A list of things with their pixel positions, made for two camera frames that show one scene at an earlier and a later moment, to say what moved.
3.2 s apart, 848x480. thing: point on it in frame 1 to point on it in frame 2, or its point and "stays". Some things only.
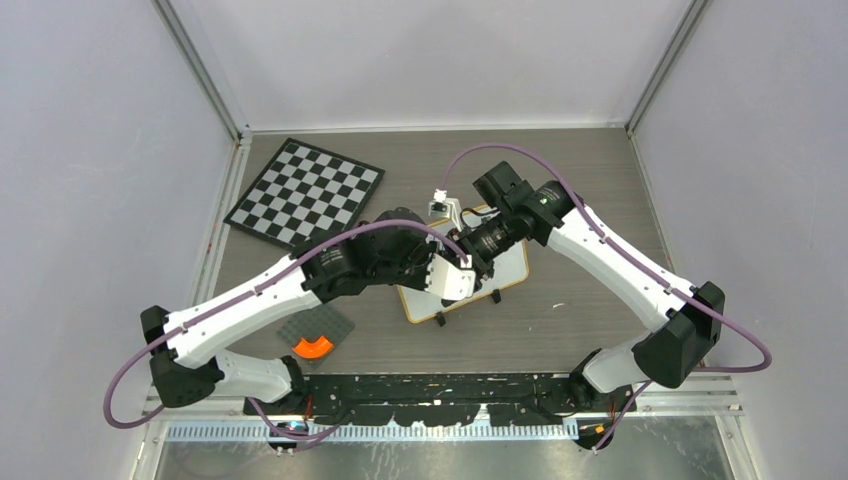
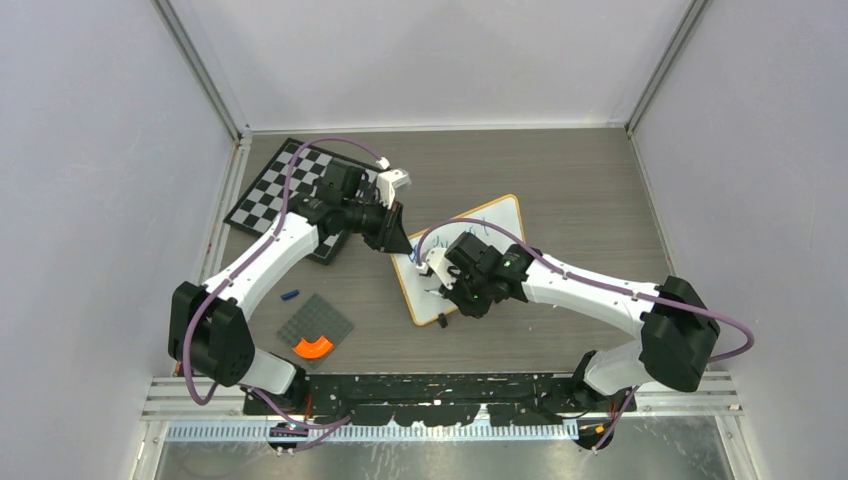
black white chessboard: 305,191 stays
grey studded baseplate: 322,322 stays
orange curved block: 313,350 stays
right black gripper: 482,263 to 479,308
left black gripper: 426,249 to 390,235
